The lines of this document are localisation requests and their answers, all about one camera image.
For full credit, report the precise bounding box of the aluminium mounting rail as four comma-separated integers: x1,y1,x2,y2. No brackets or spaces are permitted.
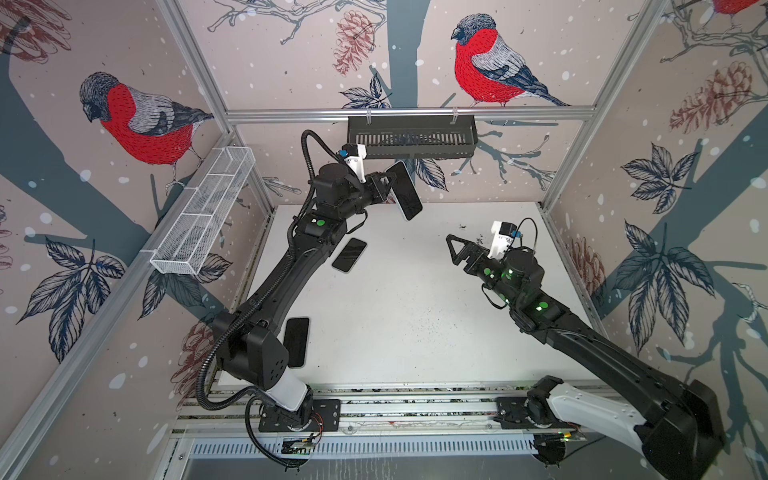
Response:
173,383,667,438

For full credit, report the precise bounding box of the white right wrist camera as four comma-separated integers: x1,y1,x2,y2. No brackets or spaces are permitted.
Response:
488,221,518,260

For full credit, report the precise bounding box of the black phone lower left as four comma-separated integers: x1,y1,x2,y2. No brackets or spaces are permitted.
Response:
283,317,310,368

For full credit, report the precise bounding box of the black wire basket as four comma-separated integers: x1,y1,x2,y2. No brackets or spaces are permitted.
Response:
347,115,478,160

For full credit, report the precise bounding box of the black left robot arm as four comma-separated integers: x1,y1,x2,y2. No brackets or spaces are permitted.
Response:
195,163,396,414

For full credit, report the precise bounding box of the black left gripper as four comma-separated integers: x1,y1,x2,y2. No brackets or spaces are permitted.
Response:
335,170,395,223

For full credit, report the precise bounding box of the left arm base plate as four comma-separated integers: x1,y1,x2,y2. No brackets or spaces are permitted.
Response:
258,399,341,433

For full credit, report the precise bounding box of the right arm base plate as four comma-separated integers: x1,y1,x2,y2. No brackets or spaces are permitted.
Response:
493,396,578,431

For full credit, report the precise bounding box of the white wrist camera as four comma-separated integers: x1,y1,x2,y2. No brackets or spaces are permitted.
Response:
338,144,367,183
488,221,518,260

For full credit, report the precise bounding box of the white mesh tray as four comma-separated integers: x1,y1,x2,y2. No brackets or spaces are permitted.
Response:
150,146,255,275

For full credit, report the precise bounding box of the black left corrugated cable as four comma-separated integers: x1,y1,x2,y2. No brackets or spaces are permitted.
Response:
195,129,343,470

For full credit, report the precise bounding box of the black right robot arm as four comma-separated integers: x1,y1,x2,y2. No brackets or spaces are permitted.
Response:
446,235,726,479

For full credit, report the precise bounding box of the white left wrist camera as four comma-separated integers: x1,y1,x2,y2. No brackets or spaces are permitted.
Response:
338,144,367,183

